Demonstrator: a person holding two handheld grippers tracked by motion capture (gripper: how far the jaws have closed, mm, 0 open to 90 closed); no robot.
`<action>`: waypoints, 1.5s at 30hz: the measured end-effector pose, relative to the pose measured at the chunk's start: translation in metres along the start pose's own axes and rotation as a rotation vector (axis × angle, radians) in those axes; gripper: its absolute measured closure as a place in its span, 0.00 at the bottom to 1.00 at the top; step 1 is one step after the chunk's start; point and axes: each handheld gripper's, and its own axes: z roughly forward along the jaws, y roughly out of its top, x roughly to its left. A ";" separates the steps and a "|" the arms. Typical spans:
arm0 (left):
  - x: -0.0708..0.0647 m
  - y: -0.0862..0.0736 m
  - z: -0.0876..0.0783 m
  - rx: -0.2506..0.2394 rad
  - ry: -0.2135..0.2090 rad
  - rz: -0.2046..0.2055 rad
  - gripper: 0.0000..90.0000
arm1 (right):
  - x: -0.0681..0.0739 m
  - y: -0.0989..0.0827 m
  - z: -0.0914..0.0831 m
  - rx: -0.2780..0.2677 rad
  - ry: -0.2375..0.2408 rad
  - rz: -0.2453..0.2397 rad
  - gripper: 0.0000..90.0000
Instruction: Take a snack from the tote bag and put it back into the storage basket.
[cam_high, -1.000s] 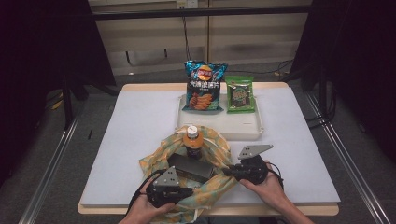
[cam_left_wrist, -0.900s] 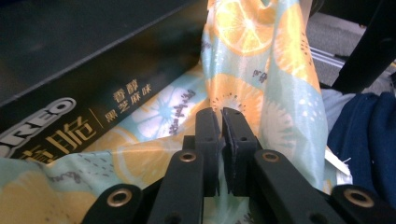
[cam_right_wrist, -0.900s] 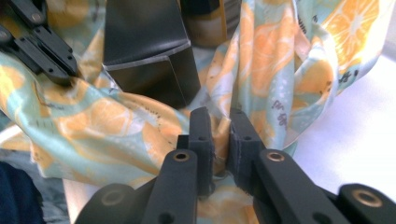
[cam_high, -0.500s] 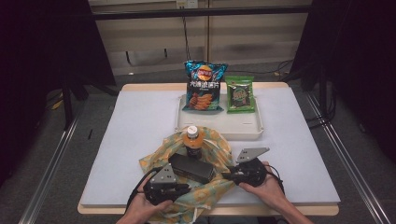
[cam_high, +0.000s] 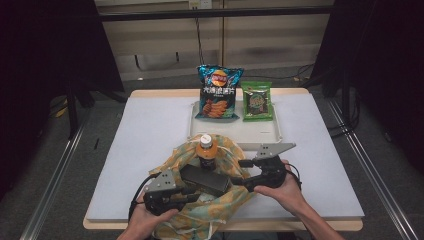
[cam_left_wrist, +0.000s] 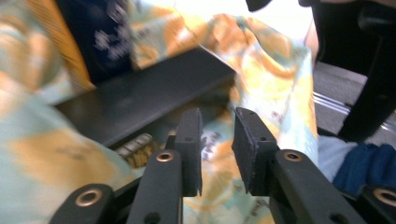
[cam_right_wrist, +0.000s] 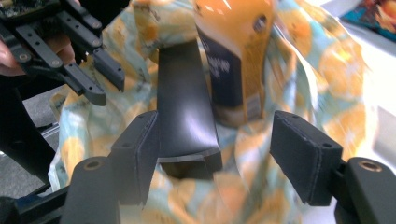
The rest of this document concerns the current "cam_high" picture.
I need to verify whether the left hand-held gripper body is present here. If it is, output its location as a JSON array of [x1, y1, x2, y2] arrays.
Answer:
[[143, 169, 189, 217]]

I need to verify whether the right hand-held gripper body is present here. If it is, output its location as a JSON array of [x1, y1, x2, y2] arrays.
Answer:
[[246, 142, 297, 194]]

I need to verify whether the orange slice print cloth bag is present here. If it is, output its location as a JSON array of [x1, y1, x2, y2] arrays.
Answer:
[[148, 133, 255, 240]]

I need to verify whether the black rectangular box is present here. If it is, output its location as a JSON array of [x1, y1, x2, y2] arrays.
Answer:
[[179, 163, 232, 198]]

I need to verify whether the white plastic tray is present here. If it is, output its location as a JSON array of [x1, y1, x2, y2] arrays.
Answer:
[[186, 100, 284, 151]]

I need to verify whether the orange juice bottle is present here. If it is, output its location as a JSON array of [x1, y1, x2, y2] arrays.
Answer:
[[195, 133, 220, 171]]

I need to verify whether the green snack packet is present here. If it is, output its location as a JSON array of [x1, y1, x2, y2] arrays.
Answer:
[[240, 80, 274, 122]]

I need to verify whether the blue potato chips bag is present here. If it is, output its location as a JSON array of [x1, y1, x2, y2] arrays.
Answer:
[[194, 64, 245, 121]]

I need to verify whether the person's left hand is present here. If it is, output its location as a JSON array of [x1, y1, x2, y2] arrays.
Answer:
[[128, 199, 180, 240]]

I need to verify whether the person's right hand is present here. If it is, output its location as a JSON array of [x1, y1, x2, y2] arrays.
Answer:
[[253, 159, 310, 216]]

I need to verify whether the dark curtain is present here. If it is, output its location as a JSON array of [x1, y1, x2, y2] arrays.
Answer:
[[0, 0, 125, 203], [311, 0, 424, 176]]

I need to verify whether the black horizontal bar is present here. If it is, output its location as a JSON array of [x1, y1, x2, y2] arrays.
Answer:
[[99, 5, 335, 23]]

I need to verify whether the left hand-held gripper cable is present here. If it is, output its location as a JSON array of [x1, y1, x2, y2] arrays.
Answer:
[[127, 172, 162, 223]]

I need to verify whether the hand-held gripper cable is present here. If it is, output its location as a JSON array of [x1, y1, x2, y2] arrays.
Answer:
[[127, 172, 162, 223], [283, 162, 303, 192]]

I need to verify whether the right hand-held gripper cable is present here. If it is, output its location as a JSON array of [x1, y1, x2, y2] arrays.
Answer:
[[283, 162, 303, 192]]

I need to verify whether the aluminium floor rail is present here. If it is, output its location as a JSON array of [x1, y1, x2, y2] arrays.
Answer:
[[19, 121, 88, 240], [327, 99, 420, 240]]

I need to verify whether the black hanging cable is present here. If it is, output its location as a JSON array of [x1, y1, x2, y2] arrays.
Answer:
[[194, 18, 316, 82]]

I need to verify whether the white wall socket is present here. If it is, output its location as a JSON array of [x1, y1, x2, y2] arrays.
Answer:
[[188, 0, 214, 10]]

